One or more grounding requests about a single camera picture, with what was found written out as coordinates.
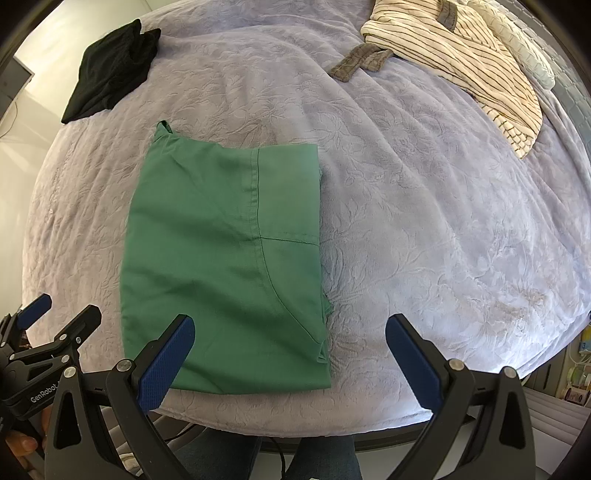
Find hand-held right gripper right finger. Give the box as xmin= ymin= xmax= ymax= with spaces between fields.
xmin=385 ymin=314 xmax=537 ymax=480

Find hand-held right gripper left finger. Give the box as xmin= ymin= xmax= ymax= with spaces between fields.
xmin=45 ymin=314 xmax=197 ymax=480

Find lavender embossed blanket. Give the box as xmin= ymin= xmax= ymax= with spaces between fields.
xmin=21 ymin=0 xmax=591 ymax=437

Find person's blue jeans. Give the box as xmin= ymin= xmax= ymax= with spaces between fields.
xmin=173 ymin=433 xmax=357 ymax=480

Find black cloth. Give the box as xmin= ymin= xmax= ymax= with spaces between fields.
xmin=61 ymin=19 xmax=162 ymax=124

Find green work jacket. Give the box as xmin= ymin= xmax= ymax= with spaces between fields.
xmin=119 ymin=120 xmax=334 ymax=396

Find striped fleece robe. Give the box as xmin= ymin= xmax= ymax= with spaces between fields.
xmin=329 ymin=0 xmax=543 ymax=160

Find black cable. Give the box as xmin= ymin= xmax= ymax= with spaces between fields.
xmin=265 ymin=436 xmax=288 ymax=480

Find grey box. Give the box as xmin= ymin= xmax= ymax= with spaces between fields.
xmin=0 ymin=59 xmax=34 ymax=117

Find cluttered shelf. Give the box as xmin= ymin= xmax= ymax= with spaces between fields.
xmin=560 ymin=318 xmax=591 ymax=406

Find white ribbed panel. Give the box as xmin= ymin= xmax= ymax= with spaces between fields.
xmin=524 ymin=364 xmax=591 ymax=468

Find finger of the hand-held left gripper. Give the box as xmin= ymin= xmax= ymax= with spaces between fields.
xmin=11 ymin=304 xmax=103 ymax=365
xmin=8 ymin=292 xmax=53 ymax=334

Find person's left hand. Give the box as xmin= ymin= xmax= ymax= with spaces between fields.
xmin=0 ymin=405 xmax=52 ymax=462

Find white pillow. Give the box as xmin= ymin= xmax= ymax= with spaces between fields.
xmin=466 ymin=0 xmax=557 ymax=91

